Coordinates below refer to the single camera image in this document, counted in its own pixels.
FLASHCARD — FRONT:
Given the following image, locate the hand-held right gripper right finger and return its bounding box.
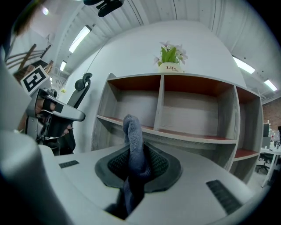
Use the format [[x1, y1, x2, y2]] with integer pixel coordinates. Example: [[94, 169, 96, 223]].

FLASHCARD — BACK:
[[127, 142, 262, 225]]

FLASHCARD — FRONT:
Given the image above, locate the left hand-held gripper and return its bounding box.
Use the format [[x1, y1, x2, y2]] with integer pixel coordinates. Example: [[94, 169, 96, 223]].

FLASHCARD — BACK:
[[20, 65, 86, 141]]

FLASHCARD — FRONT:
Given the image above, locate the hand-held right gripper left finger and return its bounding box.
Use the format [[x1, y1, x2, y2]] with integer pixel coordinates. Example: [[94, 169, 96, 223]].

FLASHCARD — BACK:
[[54, 144, 130, 225]]

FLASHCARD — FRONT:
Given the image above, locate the dark blue cloth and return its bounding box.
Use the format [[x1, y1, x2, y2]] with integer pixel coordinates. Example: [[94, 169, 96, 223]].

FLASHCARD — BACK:
[[104, 114, 152, 220]]

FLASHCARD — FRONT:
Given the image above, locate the grey wooden shelf unit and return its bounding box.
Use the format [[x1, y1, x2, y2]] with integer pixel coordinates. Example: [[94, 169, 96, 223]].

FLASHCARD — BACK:
[[91, 72, 264, 184]]

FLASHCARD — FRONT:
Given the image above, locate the person's left hand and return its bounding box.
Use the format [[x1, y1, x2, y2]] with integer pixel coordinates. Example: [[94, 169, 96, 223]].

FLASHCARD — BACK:
[[35, 98, 72, 135]]

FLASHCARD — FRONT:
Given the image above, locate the black mesh office chair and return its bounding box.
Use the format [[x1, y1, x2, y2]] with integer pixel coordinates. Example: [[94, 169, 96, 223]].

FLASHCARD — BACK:
[[52, 72, 93, 156]]

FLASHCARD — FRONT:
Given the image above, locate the brown wooden chair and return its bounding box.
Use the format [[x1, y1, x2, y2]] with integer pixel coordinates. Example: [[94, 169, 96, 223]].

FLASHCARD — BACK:
[[5, 43, 54, 82]]

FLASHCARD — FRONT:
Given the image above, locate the small black swivel chair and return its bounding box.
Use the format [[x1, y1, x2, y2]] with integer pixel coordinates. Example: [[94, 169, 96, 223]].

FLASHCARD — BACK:
[[256, 152, 270, 173]]

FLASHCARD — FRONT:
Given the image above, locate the cream pot with pink flowers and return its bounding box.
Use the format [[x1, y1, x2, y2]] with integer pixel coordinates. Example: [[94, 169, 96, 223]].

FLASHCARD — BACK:
[[153, 40, 189, 73]]

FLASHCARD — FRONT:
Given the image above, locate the black head-mounted device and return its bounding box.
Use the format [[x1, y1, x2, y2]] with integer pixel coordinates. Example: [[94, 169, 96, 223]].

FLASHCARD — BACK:
[[83, 0, 125, 18]]

